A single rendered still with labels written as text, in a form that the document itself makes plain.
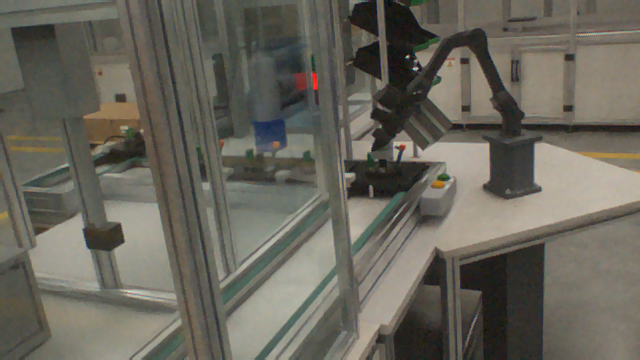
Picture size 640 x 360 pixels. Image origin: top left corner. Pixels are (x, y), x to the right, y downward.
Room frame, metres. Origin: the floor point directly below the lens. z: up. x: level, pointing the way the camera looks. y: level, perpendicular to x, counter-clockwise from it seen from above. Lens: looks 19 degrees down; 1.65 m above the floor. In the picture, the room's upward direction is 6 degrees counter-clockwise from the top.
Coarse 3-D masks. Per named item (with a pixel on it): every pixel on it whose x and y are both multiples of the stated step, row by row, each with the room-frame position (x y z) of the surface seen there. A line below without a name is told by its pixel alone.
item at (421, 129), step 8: (376, 96) 2.28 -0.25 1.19; (408, 120) 2.20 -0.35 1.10; (416, 120) 2.31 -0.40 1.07; (424, 120) 2.30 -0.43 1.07; (408, 128) 2.20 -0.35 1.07; (416, 128) 2.18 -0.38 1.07; (424, 128) 2.29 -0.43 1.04; (432, 128) 2.28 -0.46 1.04; (416, 136) 2.18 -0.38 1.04; (424, 136) 2.25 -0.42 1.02; (432, 136) 2.27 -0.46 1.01; (440, 136) 2.26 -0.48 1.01; (416, 144) 2.18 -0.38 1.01; (424, 144) 2.16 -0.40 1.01; (432, 144) 2.23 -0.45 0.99
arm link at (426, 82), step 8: (480, 32) 1.96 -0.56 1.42; (448, 40) 1.97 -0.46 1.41; (456, 40) 1.97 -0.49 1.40; (464, 40) 1.96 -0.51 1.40; (472, 40) 1.96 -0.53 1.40; (480, 40) 1.96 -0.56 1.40; (440, 48) 1.98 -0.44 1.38; (448, 48) 1.97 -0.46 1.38; (432, 56) 2.00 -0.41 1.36; (440, 56) 1.97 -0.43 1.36; (432, 64) 1.97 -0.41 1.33; (440, 64) 1.97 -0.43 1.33; (424, 72) 1.98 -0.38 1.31; (432, 72) 1.97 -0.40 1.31; (416, 80) 1.99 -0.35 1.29; (424, 80) 1.96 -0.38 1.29; (432, 80) 1.97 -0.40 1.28; (408, 88) 2.00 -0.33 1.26; (416, 88) 1.96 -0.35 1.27; (424, 88) 1.96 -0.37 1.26; (424, 96) 1.96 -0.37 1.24
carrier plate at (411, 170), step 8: (360, 168) 2.10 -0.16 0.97; (408, 168) 2.04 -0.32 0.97; (416, 168) 2.03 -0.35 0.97; (424, 168) 2.06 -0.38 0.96; (360, 176) 2.01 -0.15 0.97; (400, 176) 1.96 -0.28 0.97; (408, 176) 1.95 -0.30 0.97; (352, 184) 1.95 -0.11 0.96; (360, 184) 1.94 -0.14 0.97; (368, 184) 1.92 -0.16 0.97; (376, 184) 1.91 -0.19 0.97; (384, 184) 1.90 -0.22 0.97; (392, 184) 1.89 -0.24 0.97; (400, 184) 1.88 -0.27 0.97; (408, 184) 1.88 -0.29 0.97
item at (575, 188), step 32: (544, 160) 2.28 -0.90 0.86; (576, 160) 2.24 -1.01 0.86; (480, 192) 2.01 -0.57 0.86; (544, 192) 1.95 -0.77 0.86; (576, 192) 1.92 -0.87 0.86; (608, 192) 1.89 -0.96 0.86; (448, 224) 1.77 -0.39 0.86; (480, 224) 1.74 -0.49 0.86; (512, 224) 1.72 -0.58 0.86; (544, 224) 1.69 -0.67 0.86; (448, 256) 1.59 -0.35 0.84
